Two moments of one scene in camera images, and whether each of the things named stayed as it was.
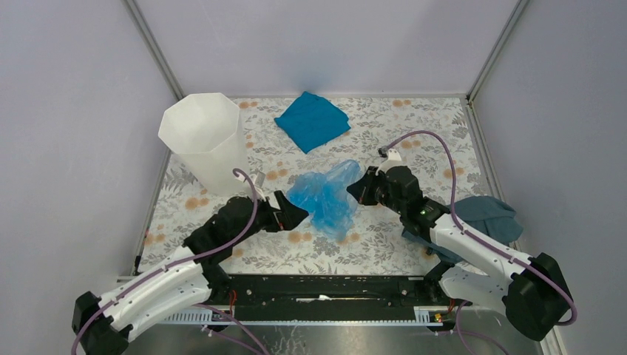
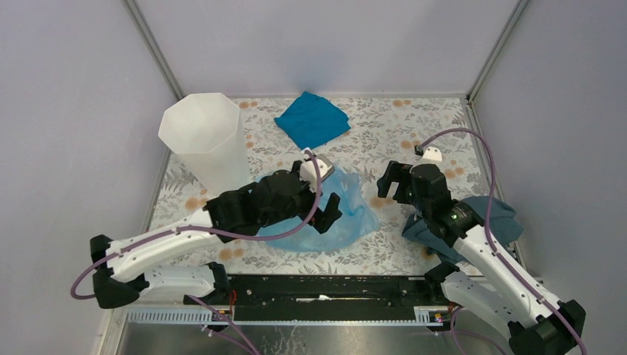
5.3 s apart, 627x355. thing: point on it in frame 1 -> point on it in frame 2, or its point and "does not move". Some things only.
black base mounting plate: (325, 298) does not move
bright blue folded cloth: (310, 120) does not move
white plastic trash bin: (205, 132) does not move
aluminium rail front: (429, 316) does not move
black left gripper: (287, 217) -> (322, 220)
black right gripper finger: (361, 189) -> (392, 175)
